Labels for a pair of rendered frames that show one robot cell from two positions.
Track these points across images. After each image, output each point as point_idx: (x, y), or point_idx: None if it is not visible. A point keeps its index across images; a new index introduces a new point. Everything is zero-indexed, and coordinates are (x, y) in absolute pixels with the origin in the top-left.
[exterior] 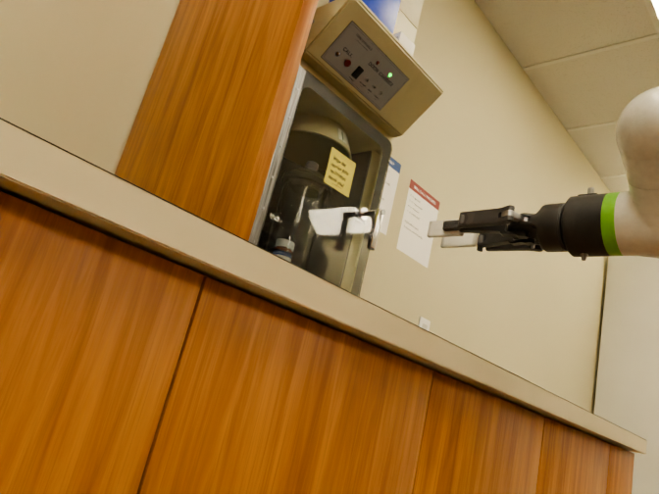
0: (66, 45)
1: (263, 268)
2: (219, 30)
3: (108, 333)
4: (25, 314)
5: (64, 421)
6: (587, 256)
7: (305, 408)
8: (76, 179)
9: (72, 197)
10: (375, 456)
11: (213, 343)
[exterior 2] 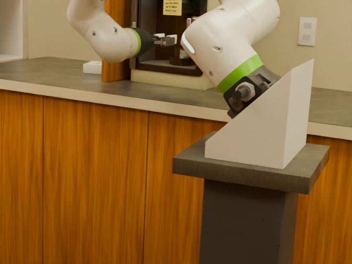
0: None
1: (48, 90)
2: None
3: (26, 112)
4: (11, 111)
5: (24, 132)
6: (131, 58)
7: (84, 128)
8: (3, 84)
9: (4, 87)
10: (120, 144)
11: (50, 111)
